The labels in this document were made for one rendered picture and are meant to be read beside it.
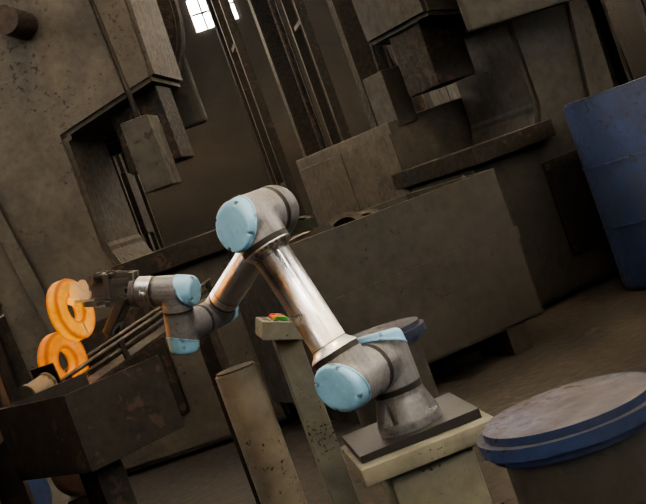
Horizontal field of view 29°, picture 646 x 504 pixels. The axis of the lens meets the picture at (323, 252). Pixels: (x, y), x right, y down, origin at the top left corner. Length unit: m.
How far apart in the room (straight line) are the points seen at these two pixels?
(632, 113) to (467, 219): 0.92
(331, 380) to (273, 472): 0.74
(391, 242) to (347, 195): 2.08
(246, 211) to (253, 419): 0.82
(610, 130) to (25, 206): 2.53
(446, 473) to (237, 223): 0.72
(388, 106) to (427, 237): 1.62
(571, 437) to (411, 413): 0.92
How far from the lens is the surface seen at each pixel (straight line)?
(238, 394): 3.38
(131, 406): 2.21
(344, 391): 2.72
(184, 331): 3.03
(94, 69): 5.43
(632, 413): 1.99
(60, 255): 5.49
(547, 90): 6.22
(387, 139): 6.44
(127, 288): 3.06
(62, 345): 3.25
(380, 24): 6.28
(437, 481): 2.84
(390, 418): 2.86
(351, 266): 4.82
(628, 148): 5.53
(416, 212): 4.96
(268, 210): 2.78
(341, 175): 6.94
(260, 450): 3.40
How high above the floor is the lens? 0.90
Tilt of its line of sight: 3 degrees down
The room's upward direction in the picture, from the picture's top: 20 degrees counter-clockwise
